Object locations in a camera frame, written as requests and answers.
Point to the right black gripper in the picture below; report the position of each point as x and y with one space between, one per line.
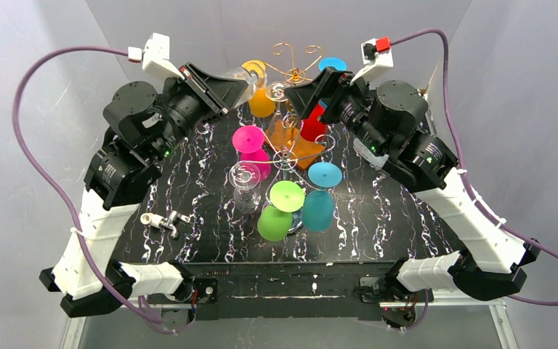
333 94

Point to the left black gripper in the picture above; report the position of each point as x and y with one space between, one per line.
204 90

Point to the teal blue wine glass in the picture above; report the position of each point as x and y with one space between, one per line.
319 205

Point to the clear patterned wine glass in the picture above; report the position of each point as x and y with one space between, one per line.
254 75

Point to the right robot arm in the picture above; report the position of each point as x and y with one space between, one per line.
387 120

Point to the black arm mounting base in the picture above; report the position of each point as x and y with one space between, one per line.
300 290

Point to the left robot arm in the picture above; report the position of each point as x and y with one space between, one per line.
145 127

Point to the red wine glass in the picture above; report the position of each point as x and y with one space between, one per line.
312 127

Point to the yellow orange wine glass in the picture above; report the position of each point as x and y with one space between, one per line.
260 104

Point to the clear wine glass rear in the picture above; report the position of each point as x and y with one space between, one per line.
280 126

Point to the blue wine glass rear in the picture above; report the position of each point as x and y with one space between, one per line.
332 62

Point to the orange wooden rack base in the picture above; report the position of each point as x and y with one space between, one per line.
306 152

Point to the pink wine glass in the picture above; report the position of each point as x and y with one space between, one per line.
249 141

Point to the clear wine glass front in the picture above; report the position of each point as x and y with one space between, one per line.
245 178

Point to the green wine glass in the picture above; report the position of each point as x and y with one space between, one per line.
276 219

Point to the clear plastic screw box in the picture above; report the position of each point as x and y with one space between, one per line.
376 162

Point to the chrome faucet tap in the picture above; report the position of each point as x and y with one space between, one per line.
166 224

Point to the gold wire glass rack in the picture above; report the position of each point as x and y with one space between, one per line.
294 75

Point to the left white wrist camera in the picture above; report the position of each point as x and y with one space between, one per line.
155 57

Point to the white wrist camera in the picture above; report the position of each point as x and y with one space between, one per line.
377 59
155 57

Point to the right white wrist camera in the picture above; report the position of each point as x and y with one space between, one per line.
377 59

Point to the silver wire glass rack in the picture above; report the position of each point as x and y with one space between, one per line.
283 167

